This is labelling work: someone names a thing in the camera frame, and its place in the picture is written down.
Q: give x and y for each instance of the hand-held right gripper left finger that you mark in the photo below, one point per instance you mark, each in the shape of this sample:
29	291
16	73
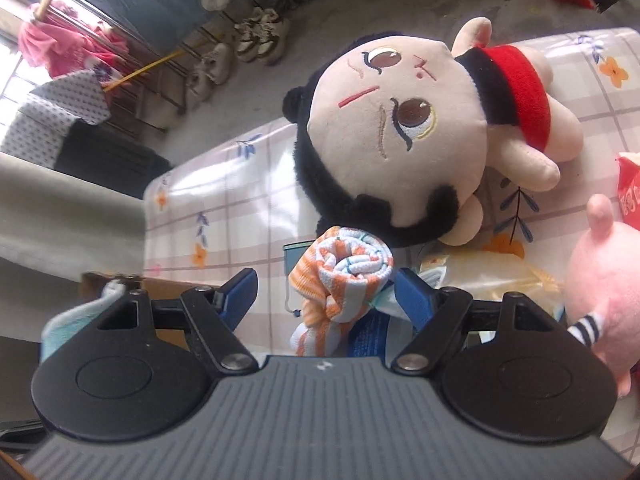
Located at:
237	297

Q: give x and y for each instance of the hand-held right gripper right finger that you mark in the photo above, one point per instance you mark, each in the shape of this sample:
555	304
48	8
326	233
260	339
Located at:
415	300

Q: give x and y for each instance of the blue white plastic package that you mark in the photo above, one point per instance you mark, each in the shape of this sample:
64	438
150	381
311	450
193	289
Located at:
370	335

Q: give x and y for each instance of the brown cardboard box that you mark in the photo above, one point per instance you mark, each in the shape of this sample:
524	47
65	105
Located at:
165	287

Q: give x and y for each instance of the orange striped towel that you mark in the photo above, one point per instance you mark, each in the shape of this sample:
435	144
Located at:
345	270

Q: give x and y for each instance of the teal cloth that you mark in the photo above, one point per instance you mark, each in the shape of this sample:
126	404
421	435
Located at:
55	330

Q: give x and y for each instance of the pink plush toy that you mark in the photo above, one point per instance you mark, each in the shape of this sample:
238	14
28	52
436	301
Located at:
610	280

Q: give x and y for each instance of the checked floral tablecloth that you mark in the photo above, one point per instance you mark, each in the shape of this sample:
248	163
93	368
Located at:
240	200

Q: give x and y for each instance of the black haired plush doll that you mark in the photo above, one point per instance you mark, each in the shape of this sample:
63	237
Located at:
400	125

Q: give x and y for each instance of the white shoe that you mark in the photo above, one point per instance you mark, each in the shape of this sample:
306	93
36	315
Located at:
199	85
217	62

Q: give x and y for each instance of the red cream wet wipes pack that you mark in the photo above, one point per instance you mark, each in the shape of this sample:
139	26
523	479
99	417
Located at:
630	190

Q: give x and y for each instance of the yellow pole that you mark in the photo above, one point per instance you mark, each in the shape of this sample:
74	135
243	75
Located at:
145	70

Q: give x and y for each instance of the pair of sneakers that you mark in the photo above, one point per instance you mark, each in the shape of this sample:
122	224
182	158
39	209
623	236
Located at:
252	35

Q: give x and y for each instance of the white dotted cloth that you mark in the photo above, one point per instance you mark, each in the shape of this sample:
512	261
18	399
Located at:
55	105

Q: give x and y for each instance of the pink hanging garment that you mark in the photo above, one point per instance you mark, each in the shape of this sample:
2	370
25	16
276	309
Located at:
70	45

